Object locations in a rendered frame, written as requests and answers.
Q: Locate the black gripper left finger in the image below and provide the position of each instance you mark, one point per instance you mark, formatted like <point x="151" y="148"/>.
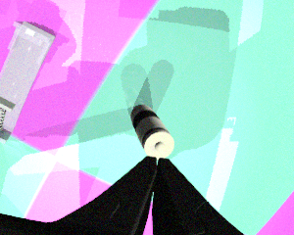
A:
<point x="121" y="210"/>

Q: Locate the cream cylindrical battery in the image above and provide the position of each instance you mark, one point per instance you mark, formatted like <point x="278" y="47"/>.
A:
<point x="156" y="140"/>

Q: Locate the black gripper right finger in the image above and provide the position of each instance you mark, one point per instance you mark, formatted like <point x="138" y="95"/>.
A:
<point x="180" y="209"/>

